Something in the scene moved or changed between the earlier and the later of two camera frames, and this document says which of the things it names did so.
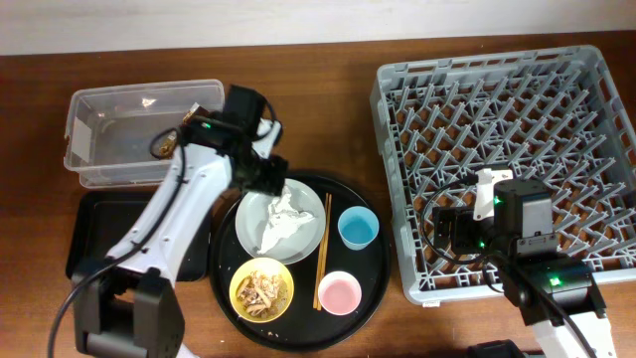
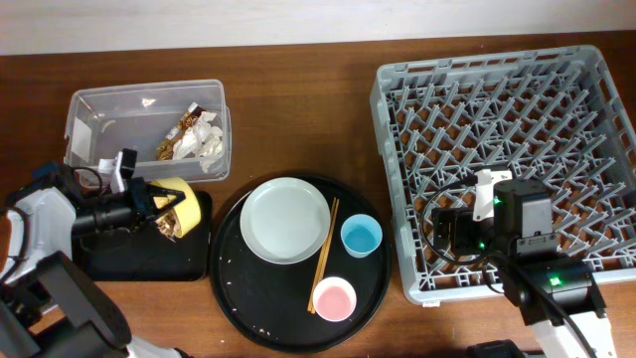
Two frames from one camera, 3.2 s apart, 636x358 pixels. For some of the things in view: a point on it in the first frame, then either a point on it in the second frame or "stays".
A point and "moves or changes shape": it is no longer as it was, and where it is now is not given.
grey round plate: (251, 216) stays
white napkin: (283, 220) moves or changes shape
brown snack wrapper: (167, 148) stays
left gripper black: (272, 176) → (138, 187)
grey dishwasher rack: (564, 116) stays
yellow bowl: (261, 289) moves or changes shape
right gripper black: (460, 217) stays
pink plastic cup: (339, 292) moves or changes shape
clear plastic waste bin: (110, 129) stays
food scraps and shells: (262, 295) moves or changes shape
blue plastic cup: (357, 227) moves or changes shape
